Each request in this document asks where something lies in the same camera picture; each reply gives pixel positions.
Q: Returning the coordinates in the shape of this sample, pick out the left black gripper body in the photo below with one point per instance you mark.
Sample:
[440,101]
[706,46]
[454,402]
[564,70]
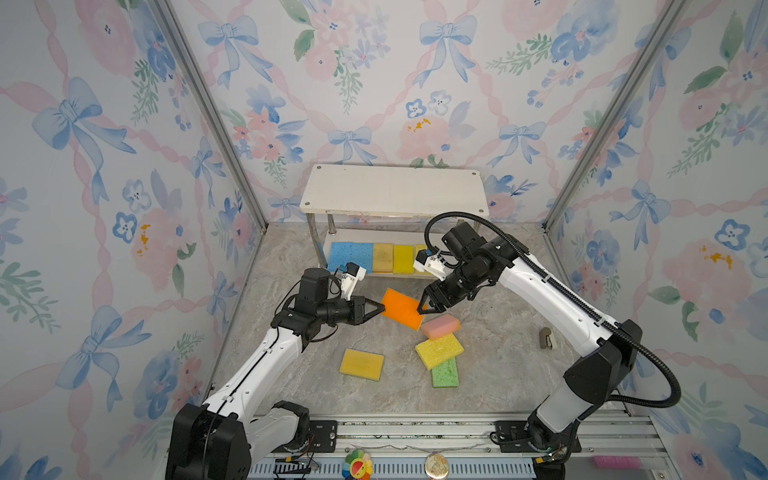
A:
[341,312]

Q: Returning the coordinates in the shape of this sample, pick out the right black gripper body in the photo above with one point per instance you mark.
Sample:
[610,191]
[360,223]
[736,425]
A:
[455,287]

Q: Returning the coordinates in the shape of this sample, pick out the orange sponge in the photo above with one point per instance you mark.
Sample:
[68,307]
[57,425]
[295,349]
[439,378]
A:
[402,309]

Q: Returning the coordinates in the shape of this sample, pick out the bright yellow scouring sponge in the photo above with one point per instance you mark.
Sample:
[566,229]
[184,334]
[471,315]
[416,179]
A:
[403,260]

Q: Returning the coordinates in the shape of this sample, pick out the blue sponge front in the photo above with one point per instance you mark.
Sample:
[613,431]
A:
[362,255]

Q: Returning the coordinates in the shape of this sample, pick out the blue sponge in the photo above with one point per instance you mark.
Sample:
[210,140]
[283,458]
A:
[340,254]
[362,255]

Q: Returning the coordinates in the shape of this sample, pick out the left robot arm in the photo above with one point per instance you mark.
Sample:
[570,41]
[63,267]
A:
[221,438]

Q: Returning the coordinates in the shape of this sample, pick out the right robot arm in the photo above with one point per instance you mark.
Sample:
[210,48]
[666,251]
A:
[604,359]

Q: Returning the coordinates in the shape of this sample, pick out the white two-tier metal shelf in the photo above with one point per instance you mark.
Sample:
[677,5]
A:
[384,192]

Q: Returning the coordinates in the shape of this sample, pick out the pink sponge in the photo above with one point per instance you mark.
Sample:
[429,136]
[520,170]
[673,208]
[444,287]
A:
[439,327]

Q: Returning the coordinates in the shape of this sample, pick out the light yellow cellulose sponge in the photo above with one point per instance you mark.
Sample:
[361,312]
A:
[436,352]

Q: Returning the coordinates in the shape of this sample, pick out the green sponge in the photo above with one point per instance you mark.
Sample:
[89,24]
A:
[445,375]

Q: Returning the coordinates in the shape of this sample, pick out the small grey stapler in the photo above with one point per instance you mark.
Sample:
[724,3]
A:
[546,339]

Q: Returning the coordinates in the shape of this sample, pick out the colourful flower toy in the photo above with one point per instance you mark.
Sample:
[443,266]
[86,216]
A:
[358,465]

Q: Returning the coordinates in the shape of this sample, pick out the round gold badge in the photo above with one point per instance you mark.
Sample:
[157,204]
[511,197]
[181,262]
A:
[437,466]

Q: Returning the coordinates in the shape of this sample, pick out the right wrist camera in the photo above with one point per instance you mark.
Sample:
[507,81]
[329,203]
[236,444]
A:
[436,267]

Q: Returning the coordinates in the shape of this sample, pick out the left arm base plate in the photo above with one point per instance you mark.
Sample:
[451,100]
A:
[318,436]

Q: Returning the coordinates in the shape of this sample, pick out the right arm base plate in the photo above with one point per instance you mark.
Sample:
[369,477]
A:
[513,436]

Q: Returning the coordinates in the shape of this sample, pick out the aluminium front rail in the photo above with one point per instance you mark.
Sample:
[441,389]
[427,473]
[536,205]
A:
[614,445]

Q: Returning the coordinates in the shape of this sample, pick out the left aluminium frame post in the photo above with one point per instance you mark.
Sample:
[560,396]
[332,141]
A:
[180,47]

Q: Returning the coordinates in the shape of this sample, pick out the aluminium frame post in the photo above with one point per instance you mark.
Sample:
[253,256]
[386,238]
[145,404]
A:
[658,35]
[180,47]

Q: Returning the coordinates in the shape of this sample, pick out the right aluminium frame post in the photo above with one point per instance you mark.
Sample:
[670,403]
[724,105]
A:
[658,35]

